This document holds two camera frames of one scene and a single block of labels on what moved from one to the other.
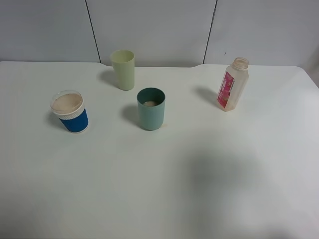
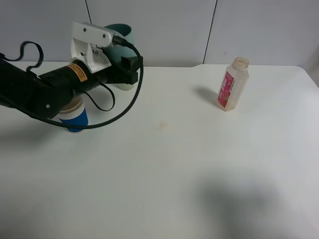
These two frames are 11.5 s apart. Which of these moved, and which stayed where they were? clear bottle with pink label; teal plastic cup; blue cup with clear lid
Moved: teal plastic cup
Stayed: clear bottle with pink label; blue cup with clear lid
